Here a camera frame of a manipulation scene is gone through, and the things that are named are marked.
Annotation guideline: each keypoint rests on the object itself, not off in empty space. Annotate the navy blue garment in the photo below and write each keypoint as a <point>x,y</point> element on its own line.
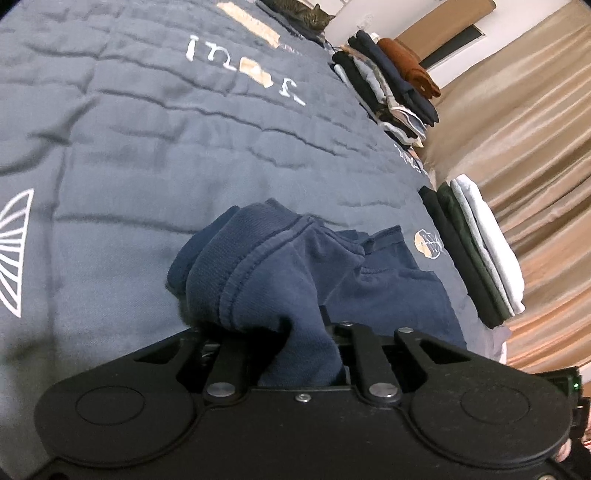
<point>282,277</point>

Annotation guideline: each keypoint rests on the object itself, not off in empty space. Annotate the folded clothes stack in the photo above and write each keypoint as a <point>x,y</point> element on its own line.
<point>393,103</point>

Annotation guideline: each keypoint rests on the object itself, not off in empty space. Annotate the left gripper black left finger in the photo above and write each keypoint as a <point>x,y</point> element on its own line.
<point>241,358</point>

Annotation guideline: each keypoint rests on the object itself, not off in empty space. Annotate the beige curtain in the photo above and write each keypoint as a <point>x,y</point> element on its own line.
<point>518,124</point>

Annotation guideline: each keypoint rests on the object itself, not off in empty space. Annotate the tabby cat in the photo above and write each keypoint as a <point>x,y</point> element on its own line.
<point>314,18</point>

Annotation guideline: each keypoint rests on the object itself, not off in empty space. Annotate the rust brown folded garment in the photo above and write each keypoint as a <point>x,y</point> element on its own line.
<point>408,65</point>

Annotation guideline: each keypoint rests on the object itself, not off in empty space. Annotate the folded clothes pile right edge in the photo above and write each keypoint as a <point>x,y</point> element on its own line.
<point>470,233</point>

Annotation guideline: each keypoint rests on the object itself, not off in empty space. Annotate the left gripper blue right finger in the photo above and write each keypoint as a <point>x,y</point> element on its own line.
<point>370,371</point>

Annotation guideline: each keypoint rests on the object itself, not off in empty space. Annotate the grey quilted bedspread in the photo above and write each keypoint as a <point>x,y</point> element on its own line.
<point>128,125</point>

